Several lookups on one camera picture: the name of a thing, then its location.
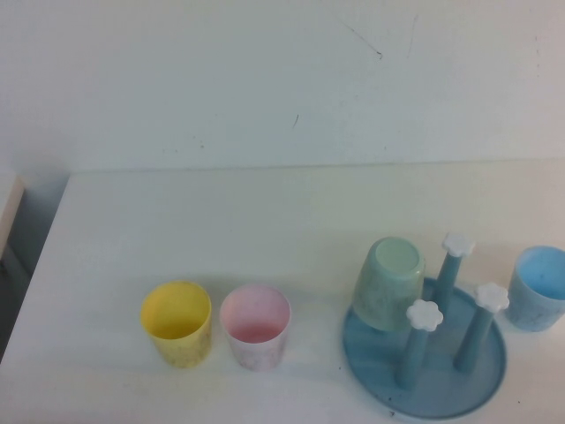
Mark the blue cup drying rack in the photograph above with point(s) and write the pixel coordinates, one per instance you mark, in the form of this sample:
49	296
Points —
441	393

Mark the light blue plastic cup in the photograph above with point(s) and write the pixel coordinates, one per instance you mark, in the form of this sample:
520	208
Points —
532	305

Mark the white side table beige edge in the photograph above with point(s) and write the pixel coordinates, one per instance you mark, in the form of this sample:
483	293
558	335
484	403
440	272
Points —
11	212

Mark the pink plastic cup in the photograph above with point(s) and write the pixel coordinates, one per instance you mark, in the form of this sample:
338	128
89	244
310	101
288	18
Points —
256	351

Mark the yellow plastic cup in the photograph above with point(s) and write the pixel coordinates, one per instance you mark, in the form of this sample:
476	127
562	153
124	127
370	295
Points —
176	342

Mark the green plastic cup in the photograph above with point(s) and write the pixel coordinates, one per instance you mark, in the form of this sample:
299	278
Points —
386	287

